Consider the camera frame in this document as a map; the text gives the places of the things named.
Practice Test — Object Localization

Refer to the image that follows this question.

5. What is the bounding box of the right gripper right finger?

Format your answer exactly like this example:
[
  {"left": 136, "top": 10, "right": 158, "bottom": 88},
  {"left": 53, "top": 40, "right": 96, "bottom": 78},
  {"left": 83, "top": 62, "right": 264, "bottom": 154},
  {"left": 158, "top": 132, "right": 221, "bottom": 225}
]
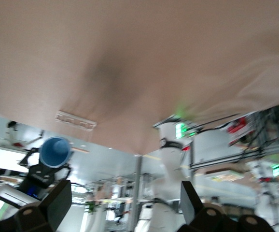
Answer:
[{"left": 177, "top": 181, "right": 277, "bottom": 232}]

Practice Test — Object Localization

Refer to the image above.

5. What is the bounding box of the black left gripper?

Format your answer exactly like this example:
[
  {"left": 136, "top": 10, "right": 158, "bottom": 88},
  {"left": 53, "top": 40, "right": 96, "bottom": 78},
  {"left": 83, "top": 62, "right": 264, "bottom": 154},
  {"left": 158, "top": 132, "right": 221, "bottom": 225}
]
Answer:
[{"left": 18, "top": 146, "right": 72, "bottom": 198}]

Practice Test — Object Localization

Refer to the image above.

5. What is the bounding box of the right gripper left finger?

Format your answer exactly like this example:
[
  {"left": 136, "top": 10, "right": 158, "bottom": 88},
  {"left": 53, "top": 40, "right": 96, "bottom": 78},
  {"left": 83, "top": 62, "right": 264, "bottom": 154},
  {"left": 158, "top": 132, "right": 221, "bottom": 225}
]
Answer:
[{"left": 0, "top": 179, "right": 73, "bottom": 232}]

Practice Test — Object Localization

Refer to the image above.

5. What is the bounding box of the blue plastic cup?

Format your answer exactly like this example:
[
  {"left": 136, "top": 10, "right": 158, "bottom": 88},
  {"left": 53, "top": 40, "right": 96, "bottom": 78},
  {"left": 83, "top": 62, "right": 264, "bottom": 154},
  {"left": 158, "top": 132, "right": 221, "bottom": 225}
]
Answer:
[{"left": 38, "top": 136, "right": 72, "bottom": 169}]

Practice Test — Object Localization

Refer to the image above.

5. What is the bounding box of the grey vertical pole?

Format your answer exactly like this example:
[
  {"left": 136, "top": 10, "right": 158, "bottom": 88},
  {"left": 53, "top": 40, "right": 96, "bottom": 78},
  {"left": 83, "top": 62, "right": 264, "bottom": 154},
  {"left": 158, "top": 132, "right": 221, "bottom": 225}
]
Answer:
[{"left": 133, "top": 153, "right": 143, "bottom": 219}]

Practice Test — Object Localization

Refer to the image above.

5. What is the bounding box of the red white sign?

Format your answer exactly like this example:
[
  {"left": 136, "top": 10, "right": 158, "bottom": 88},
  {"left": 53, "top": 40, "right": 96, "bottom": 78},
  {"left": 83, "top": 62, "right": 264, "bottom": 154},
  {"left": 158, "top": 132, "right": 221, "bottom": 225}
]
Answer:
[{"left": 227, "top": 116, "right": 249, "bottom": 146}]

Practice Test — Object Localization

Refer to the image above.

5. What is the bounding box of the white wire cup rack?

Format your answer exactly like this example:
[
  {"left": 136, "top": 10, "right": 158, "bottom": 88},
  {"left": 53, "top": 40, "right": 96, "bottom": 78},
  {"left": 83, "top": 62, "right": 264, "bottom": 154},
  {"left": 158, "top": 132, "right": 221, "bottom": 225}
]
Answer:
[{"left": 54, "top": 110, "right": 98, "bottom": 132}]

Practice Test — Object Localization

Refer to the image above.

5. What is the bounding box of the aluminium frame rail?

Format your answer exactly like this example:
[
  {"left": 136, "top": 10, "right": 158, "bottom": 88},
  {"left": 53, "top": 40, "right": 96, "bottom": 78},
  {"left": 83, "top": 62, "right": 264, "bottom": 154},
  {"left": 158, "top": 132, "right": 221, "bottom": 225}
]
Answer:
[{"left": 189, "top": 141, "right": 279, "bottom": 171}]

